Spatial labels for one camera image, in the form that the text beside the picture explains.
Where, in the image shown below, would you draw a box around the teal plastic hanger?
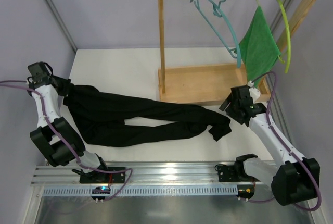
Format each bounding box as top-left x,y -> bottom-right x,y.
190,0 -> 242,69

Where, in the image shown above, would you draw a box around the black trousers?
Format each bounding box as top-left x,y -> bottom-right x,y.
63,85 -> 232,147

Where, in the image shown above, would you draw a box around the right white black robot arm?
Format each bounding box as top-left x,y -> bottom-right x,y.
220,85 -> 321,206

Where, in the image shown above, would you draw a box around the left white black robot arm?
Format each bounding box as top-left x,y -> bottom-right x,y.
27,61 -> 110,183

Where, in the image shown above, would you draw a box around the lime green plastic hanger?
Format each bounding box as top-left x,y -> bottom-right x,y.
254,0 -> 291,74

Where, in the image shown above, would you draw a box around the wooden clothes rack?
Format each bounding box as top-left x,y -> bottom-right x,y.
158,0 -> 316,104

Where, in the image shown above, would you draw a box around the green microfibre cloth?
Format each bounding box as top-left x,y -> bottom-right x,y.
239,6 -> 280,86

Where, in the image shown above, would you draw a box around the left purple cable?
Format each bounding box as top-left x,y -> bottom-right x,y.
0,79 -> 134,201

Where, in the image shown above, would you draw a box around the purple cable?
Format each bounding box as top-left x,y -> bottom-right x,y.
0,79 -> 134,201
239,71 -> 321,212

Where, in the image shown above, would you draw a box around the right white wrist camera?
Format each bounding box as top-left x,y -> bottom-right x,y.
247,80 -> 261,103

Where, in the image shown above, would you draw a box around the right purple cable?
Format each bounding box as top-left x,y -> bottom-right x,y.
239,71 -> 321,212

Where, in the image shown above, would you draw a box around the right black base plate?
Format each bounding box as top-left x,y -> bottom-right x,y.
215,164 -> 237,182

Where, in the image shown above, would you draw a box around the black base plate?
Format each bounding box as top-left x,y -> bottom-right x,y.
72,167 -> 126,184
215,164 -> 237,182

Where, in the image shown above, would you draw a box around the aluminium mounting rail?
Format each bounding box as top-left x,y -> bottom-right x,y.
30,161 -> 234,186

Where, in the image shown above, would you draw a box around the grey slotted cable duct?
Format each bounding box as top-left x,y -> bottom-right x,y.
42,184 -> 238,197

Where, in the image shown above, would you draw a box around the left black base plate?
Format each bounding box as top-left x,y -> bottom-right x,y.
72,167 -> 126,184

